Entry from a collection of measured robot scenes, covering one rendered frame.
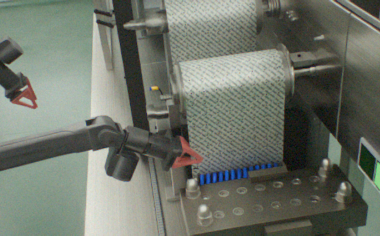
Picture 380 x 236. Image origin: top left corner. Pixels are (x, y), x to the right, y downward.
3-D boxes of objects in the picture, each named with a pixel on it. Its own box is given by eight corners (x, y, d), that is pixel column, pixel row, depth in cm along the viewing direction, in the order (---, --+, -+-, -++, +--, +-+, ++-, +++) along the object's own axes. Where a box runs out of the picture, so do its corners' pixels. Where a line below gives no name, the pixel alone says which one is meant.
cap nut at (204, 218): (195, 216, 106) (193, 201, 104) (210, 213, 106) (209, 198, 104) (197, 228, 103) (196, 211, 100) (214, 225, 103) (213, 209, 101)
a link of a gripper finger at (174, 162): (197, 176, 116) (163, 166, 112) (193, 160, 122) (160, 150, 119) (209, 154, 113) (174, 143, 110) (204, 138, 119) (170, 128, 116)
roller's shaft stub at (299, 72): (280, 77, 118) (281, 62, 116) (308, 73, 119) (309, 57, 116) (287, 85, 114) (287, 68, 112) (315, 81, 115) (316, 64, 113)
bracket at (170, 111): (163, 191, 135) (150, 98, 119) (185, 187, 135) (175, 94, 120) (165, 202, 131) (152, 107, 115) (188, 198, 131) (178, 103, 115)
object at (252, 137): (192, 178, 119) (186, 116, 110) (282, 164, 122) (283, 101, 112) (192, 179, 119) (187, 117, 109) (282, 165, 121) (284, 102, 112)
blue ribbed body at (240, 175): (198, 183, 119) (197, 172, 118) (280, 170, 122) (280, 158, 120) (200, 191, 116) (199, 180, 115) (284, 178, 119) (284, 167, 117)
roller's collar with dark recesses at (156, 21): (145, 30, 133) (143, 8, 130) (167, 28, 134) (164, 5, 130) (148, 39, 128) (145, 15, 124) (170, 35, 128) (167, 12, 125)
